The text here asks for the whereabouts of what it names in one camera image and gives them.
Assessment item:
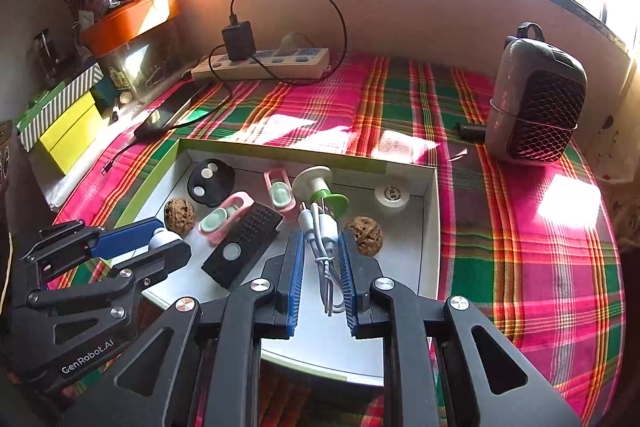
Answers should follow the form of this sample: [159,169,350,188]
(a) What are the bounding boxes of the black heater plug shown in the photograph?
[454,122,487,142]

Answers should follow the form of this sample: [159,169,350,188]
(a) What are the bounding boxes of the white ball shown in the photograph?
[150,229,182,253]

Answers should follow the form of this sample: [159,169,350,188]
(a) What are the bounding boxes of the green printed tin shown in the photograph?
[102,69,133,105]

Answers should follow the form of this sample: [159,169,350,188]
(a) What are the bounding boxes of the plaid blanket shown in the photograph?
[52,52,626,427]

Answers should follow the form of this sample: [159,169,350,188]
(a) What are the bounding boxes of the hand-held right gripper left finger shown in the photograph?
[59,230,307,427]

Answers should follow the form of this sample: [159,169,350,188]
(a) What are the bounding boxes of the white plastic sheet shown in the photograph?
[42,102,166,210]

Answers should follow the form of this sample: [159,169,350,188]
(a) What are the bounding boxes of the green and white cardboard box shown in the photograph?
[114,137,442,388]

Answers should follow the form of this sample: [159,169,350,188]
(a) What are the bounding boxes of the black power adapter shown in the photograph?
[221,13,258,62]

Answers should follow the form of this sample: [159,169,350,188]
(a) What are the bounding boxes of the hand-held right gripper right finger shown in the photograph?
[337,228,583,427]

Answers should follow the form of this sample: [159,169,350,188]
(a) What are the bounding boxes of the dark glass jar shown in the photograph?
[32,29,61,80]

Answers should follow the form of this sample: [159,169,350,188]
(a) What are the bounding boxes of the short black USB cable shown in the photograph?
[101,139,146,175]

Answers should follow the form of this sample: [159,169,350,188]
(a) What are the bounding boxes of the grey portable heater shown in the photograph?
[484,22,588,166]

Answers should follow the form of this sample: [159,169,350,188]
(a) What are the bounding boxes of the black round case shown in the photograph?
[187,158,236,206]

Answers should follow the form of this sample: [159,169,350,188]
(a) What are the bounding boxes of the long black charging cable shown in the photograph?
[209,0,348,128]

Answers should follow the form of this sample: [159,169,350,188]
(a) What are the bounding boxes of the black power bank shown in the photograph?
[134,82,211,138]

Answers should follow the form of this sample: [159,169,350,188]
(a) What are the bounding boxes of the white round jar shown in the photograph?
[375,179,413,210]

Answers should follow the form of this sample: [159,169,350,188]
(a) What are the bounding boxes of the black rectangular remote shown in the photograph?
[201,201,284,292]

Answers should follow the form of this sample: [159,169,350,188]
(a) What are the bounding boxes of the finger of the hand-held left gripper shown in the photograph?
[26,238,193,324]
[19,217,167,292]

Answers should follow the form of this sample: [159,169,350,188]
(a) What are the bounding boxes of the orange tray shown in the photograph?
[80,0,181,56]

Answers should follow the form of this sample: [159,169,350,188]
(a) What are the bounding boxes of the pink clip with mint pad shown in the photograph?
[198,191,254,244]
[263,168,297,214]

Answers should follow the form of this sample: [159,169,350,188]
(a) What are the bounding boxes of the brown walnut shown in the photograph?
[164,198,197,238]
[345,216,384,257]

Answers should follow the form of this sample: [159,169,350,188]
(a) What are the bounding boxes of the cream dotted curtain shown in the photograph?
[582,72,640,253]

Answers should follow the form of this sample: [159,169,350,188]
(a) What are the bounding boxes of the white power strip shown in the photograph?
[191,48,332,82]

